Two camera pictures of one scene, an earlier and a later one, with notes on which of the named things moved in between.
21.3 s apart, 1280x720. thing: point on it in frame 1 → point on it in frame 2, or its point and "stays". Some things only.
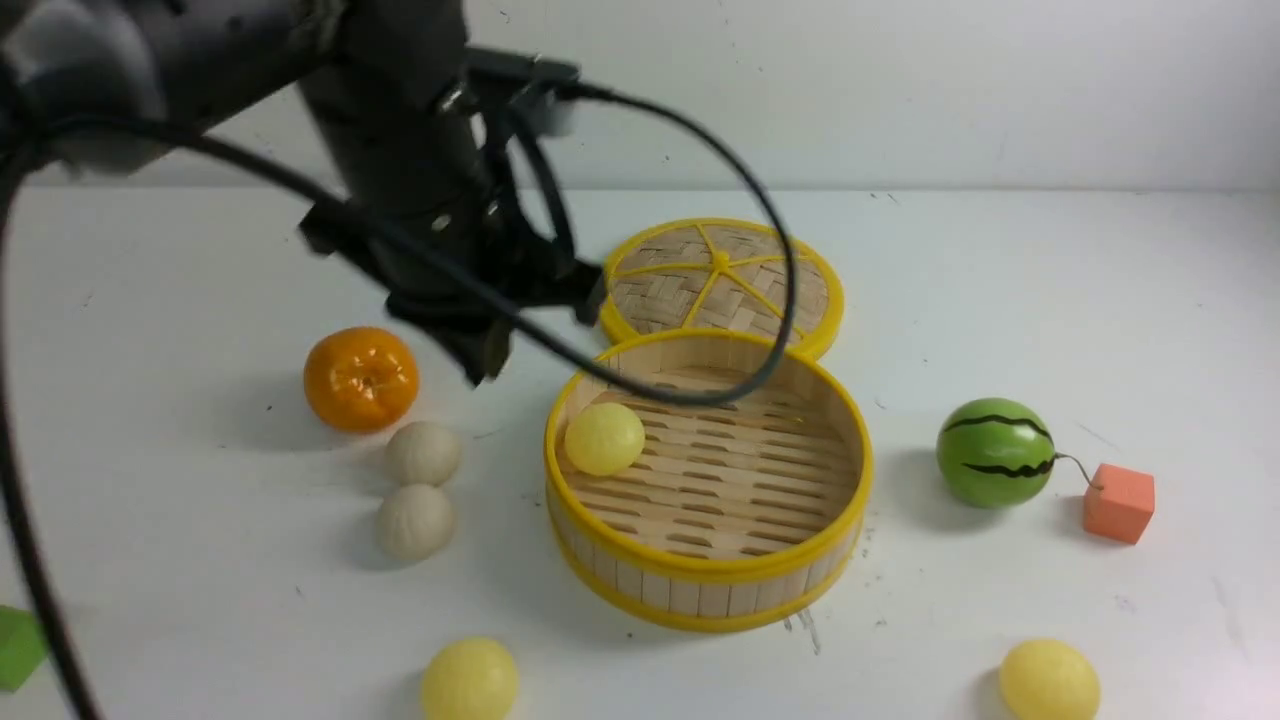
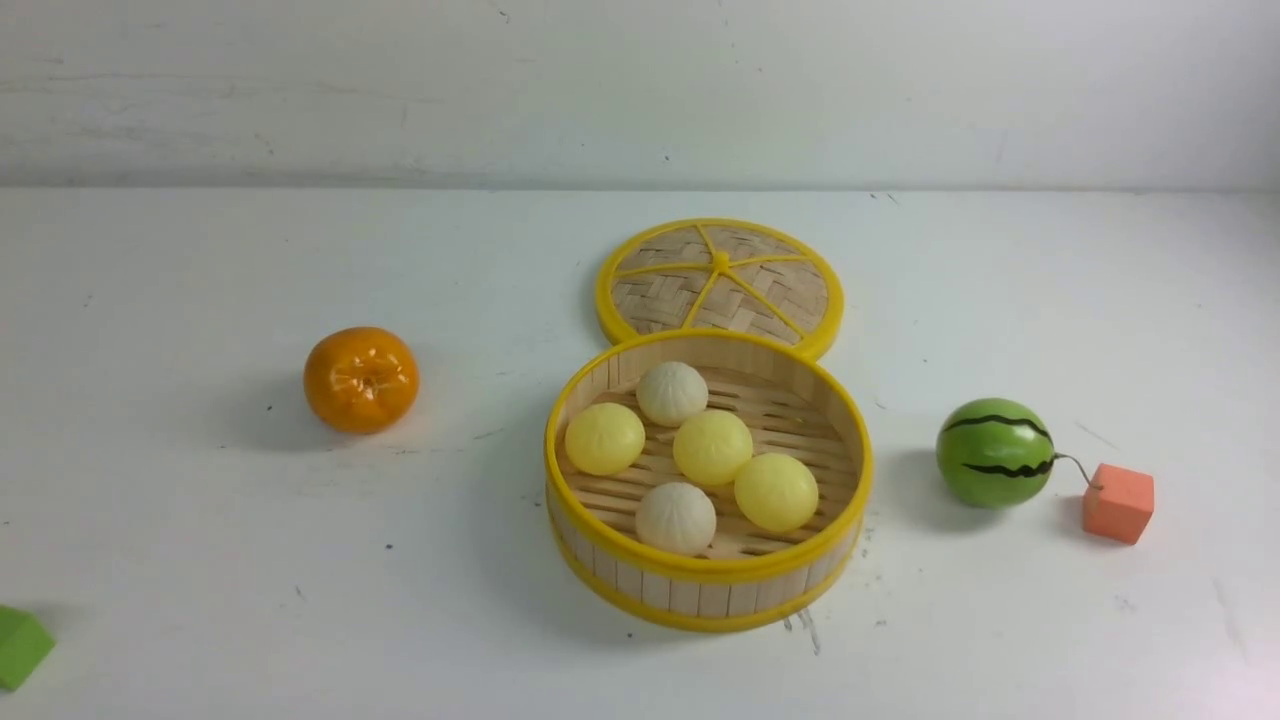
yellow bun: [604, 438] stays
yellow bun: [1050, 679] → [776, 492]
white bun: [422, 453] → [668, 392]
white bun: [415, 522] → [675, 518]
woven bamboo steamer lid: [718, 274] stays
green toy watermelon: [995, 453] stays
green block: [23, 646] stays
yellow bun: [470, 678] → [712, 447]
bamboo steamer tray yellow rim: [735, 515] stays
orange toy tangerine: [361, 379] stays
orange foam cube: [1119, 503] stays
